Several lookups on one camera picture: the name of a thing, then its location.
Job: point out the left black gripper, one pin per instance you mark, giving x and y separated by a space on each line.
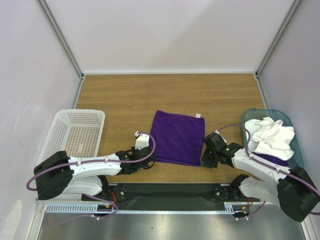
133 149

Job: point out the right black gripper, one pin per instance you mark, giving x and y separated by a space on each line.
207 157

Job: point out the purple towel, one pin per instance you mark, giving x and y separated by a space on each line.
179 139
273 159

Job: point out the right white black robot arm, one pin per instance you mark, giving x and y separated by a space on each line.
291 189

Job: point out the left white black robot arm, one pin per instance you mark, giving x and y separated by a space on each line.
62 174

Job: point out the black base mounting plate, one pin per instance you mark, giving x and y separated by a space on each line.
172 196

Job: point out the white towel in tub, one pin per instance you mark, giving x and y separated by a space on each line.
269 137

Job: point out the purple towel in tub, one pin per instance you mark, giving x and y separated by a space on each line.
273 159

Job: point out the white perforated plastic basket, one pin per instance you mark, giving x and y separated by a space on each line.
76 131

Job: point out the teal translucent plastic tub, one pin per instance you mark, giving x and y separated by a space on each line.
259 114

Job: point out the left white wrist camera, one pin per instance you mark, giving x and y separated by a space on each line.
141 140

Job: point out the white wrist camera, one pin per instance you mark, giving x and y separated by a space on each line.
141 140
217 132

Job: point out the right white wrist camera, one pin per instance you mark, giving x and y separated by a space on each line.
217 132

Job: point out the left aluminium corner post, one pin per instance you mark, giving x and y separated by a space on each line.
49 16

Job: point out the aluminium corner post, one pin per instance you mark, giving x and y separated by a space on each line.
49 16
279 34

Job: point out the right aluminium corner post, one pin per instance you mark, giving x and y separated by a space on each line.
279 34

